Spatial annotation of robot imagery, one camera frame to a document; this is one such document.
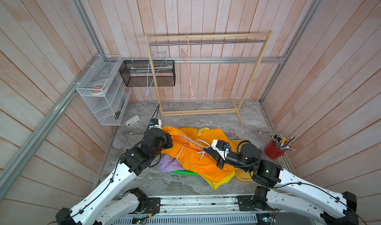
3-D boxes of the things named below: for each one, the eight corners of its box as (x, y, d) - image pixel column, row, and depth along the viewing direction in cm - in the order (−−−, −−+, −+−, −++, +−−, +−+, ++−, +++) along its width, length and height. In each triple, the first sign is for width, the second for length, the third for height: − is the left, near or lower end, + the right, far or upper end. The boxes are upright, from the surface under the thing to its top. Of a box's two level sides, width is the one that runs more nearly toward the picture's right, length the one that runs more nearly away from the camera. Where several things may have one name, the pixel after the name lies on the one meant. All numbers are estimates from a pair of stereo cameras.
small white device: (126, 125, 108) (124, 122, 104) (138, 117, 113) (136, 114, 109) (129, 128, 106) (127, 124, 103) (141, 120, 111) (139, 116, 108)
